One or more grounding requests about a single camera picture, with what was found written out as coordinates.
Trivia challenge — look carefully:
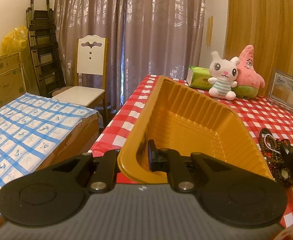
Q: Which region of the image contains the white wooden chair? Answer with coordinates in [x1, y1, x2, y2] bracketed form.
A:
[53, 35, 108, 124]

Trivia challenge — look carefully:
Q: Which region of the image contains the golden plastic tray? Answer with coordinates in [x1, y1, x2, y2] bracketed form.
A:
[117, 76, 273, 184]

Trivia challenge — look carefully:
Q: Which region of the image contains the black folding ladder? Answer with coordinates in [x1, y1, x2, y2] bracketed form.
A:
[26, 0, 66, 98]

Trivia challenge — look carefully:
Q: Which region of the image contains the yellow plastic bag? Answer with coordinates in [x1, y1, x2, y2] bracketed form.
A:
[0, 25, 28, 55]

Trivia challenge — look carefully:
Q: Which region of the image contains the wooden door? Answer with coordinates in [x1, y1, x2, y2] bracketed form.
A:
[224, 0, 293, 96]

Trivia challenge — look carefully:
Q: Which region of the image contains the clear picture frame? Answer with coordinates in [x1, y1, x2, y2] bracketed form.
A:
[267, 69, 293, 113]

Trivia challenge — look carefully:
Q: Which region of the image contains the pink starfish plush toy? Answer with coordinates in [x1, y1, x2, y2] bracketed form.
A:
[232, 44, 265, 99]

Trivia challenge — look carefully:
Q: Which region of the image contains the red white checkered tablecloth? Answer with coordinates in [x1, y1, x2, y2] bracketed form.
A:
[89, 75, 293, 227]

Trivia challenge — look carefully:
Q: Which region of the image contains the brown cardboard box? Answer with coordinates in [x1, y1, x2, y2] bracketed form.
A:
[0, 53, 25, 108]

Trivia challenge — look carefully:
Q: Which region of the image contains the grey patterned curtain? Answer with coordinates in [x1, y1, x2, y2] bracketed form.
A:
[54, 0, 205, 109]

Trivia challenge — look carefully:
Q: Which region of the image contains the blue white checkered cloth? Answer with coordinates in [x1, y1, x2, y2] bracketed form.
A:
[0, 92, 98, 233]

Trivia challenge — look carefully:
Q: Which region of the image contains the white bunny plush toy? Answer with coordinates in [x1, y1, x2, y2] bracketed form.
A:
[208, 51, 240, 100]

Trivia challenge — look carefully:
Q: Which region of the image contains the wooden wall hanging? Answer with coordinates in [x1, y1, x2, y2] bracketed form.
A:
[206, 16, 214, 47]

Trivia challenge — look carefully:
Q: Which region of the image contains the black wrist watch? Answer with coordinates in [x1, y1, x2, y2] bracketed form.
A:
[275, 139, 293, 188]

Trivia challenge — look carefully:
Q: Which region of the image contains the green tissue pack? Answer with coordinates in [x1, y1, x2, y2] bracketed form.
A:
[187, 66, 212, 90]

